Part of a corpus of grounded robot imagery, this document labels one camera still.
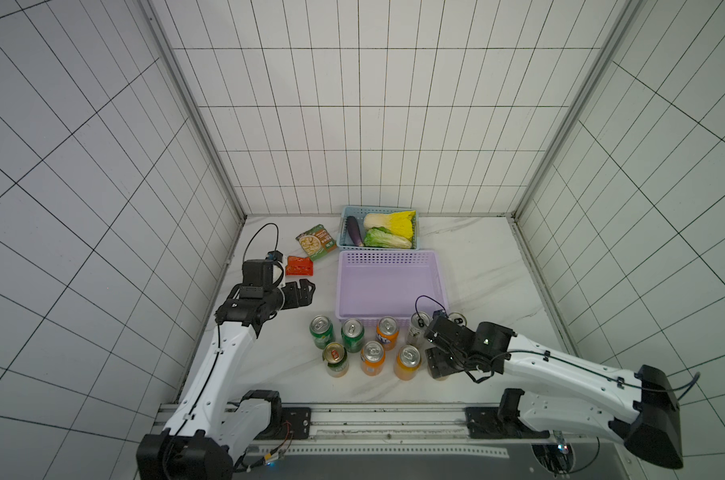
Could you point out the orange can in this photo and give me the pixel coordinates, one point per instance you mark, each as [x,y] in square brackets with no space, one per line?
[438,377]
[373,358]
[407,362]
[387,331]

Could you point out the white monster can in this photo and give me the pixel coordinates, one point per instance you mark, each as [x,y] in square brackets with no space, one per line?
[419,322]
[457,318]

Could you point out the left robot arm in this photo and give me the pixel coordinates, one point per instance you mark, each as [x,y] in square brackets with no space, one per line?
[182,450]

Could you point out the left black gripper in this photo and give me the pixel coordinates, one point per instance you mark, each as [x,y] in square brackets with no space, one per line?
[293,293]

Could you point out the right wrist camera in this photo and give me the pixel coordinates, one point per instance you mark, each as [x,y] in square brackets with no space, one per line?
[450,337]

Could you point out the green soda can front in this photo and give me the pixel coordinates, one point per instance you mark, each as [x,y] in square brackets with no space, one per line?
[322,331]

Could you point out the purple eggplant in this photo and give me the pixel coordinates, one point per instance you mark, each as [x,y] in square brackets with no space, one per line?
[353,229]

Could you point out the green soda can back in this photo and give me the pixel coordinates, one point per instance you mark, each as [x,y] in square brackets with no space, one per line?
[353,335]

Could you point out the aluminium mounting rail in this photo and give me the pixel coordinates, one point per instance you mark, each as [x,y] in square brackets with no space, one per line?
[372,429]

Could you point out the purple plastic basket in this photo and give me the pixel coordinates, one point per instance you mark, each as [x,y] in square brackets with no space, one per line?
[395,283]

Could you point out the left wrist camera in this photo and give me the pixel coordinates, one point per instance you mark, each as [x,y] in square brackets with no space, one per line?
[266,274]

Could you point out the blue plastic basket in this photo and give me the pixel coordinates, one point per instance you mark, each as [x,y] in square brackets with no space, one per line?
[359,212]

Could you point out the white Monster can back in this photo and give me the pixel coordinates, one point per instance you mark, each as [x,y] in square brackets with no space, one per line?
[457,318]

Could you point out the yellow napa cabbage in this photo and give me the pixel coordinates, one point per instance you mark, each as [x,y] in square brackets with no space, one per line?
[397,223]

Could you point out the green soda can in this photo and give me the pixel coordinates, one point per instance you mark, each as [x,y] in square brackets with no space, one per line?
[322,331]
[353,335]

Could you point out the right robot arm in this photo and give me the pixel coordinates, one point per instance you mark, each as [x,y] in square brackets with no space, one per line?
[557,393]

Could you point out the red snack packet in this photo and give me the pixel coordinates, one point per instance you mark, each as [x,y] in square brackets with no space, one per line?
[299,266]

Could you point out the green snack packet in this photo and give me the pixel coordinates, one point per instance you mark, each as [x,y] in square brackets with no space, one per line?
[317,242]

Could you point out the green lettuce head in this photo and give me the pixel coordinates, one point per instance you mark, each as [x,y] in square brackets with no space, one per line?
[381,238]

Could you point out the green can gold lid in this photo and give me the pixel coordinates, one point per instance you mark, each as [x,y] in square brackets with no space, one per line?
[335,357]

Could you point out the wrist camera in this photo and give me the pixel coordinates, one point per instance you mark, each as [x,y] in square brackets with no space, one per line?
[450,337]
[266,274]

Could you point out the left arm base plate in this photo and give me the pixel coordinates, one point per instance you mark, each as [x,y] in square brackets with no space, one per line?
[294,423]

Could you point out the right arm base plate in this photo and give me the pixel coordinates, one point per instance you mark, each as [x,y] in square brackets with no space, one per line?
[489,423]

